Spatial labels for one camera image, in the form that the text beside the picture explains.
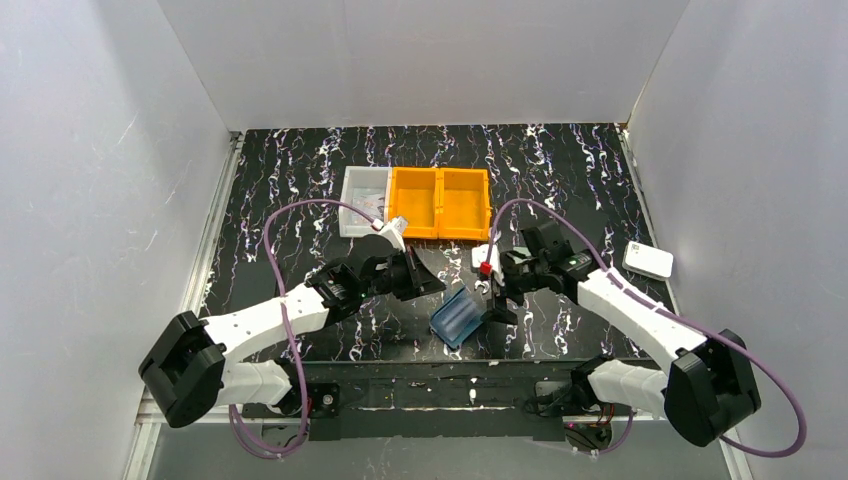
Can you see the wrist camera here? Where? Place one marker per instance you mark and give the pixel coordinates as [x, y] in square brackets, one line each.
[486, 263]
[391, 230]

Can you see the left orange bin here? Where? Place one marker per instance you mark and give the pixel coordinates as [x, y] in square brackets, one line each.
[413, 196]

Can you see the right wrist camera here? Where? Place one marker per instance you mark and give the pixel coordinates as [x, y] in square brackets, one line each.
[486, 263]

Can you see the white box with label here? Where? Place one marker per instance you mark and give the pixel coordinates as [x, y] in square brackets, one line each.
[648, 261]

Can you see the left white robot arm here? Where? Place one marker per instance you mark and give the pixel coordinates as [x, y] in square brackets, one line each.
[197, 364]

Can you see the blue card holder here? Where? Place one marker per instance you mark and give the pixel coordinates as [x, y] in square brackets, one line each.
[457, 318]

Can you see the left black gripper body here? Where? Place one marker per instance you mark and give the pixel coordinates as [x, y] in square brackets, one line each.
[411, 274]

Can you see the white plastic bin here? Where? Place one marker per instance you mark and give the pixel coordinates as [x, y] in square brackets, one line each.
[367, 189]

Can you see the right orange bin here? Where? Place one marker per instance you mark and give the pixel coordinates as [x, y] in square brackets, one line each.
[465, 210]

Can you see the orange bin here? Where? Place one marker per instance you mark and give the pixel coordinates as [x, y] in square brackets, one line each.
[465, 210]
[413, 196]

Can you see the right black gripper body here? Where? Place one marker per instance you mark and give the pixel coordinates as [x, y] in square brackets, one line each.
[506, 285]

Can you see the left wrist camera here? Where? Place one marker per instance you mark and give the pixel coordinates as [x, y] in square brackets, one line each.
[391, 230]

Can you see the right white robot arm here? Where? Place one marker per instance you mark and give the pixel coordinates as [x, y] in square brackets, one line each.
[703, 386]

